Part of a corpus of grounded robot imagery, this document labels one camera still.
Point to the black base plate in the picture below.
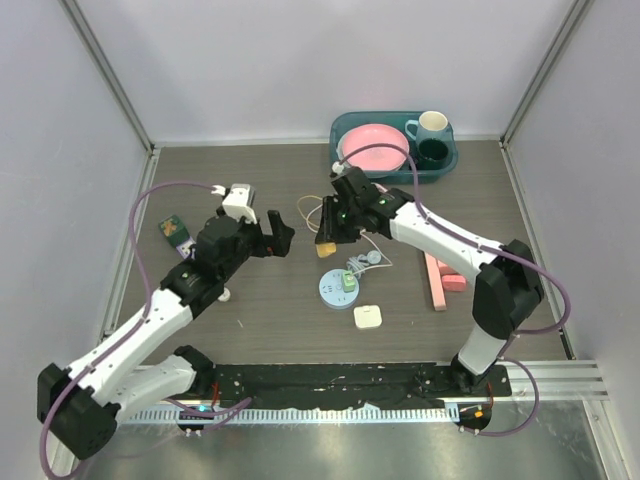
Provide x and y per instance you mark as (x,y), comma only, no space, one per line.
(388,386)

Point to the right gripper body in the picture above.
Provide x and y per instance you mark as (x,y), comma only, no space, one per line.
(349,227)

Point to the purple power strip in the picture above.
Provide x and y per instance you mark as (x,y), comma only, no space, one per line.
(185,249)

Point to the pink cube socket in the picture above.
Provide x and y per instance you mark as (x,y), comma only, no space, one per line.
(454,283)

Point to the slotted cable duct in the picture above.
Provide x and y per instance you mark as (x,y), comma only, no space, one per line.
(169,414)

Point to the dark green cube socket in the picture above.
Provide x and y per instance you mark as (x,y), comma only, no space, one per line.
(174,230)

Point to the yellow charger plug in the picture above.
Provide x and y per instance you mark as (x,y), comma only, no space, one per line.
(325,250)

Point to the dark green mug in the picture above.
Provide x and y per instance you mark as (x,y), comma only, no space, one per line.
(432,154)

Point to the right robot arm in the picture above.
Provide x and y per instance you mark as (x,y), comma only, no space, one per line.
(506,282)

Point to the green charger plug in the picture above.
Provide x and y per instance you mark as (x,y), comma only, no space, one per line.
(349,281)

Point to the teal plastic bin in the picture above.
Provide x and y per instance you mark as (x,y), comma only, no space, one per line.
(375,141)

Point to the white square charger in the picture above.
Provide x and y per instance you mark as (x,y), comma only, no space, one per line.
(367,317)

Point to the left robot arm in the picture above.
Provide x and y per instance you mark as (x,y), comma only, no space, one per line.
(83,404)

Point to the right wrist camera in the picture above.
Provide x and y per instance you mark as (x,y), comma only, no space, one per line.
(339,167)

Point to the round blue power strip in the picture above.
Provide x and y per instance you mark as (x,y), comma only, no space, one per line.
(331,292)

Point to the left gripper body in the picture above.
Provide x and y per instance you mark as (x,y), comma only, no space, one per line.
(252,242)

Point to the light blue mug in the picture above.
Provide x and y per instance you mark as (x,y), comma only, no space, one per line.
(430,125)

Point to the pink power strip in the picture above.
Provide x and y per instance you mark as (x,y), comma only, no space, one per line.
(435,271)

